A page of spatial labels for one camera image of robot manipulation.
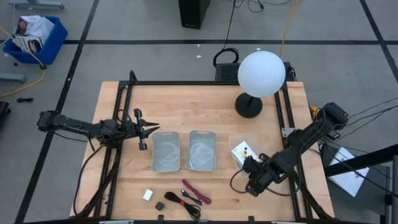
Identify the white USB wall charger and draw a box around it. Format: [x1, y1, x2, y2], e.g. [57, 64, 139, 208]
[142, 187, 155, 202]

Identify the grey metal stand foot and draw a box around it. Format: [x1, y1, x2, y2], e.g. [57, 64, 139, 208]
[0, 73, 27, 84]
[6, 0, 65, 10]

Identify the blue plastic tote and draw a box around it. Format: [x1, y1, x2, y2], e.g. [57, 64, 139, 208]
[2, 16, 68, 66]

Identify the yellow extension cable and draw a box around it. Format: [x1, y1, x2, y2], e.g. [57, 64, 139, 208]
[279, 0, 300, 58]
[0, 26, 47, 99]

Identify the black thin cable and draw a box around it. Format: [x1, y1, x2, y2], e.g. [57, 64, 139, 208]
[345, 96, 398, 121]

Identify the dark grey cart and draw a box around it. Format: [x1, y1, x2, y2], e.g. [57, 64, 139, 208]
[320, 142, 398, 224]

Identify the black cable with red tie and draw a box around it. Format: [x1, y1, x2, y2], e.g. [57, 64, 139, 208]
[164, 191, 202, 220]

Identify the black loose cable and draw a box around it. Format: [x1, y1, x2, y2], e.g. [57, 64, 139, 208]
[233, 0, 295, 14]

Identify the white printed instruction booklet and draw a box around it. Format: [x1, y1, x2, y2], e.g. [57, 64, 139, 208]
[231, 141, 259, 167]

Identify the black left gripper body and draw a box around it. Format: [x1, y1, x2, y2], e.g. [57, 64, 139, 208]
[124, 108, 148, 151]

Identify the white paper sheet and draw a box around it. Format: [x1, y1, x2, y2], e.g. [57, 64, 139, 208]
[328, 146, 371, 198]

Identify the black computer tower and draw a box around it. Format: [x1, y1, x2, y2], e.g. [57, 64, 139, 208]
[178, 0, 211, 30]

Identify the grey plastic bin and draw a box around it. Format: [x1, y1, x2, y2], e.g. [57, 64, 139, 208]
[150, 131, 182, 173]
[185, 130, 218, 172]

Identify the white printed cardboard box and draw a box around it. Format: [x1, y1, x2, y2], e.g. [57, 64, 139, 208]
[14, 15, 42, 37]
[14, 34, 44, 54]

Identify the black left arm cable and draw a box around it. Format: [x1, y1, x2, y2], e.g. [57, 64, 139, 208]
[73, 144, 106, 216]

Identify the black coiled power cable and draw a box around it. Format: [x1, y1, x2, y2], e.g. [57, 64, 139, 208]
[213, 0, 240, 68]

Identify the magenta twist tie bundle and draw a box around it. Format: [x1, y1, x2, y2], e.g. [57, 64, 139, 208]
[182, 179, 213, 205]

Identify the black aluminium table frame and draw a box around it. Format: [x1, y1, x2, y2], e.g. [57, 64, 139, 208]
[70, 70, 335, 224]

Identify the short black USB cable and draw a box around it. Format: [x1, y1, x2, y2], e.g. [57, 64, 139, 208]
[180, 189, 203, 206]

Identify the black metal bar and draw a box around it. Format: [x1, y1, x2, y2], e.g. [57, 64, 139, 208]
[323, 143, 398, 178]

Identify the black wheeled base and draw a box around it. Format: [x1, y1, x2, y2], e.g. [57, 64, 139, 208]
[0, 101, 12, 124]

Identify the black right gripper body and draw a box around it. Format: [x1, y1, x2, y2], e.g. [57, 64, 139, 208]
[243, 154, 275, 197]

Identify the white globe table lamp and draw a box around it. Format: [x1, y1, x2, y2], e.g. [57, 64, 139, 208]
[234, 50, 286, 119]

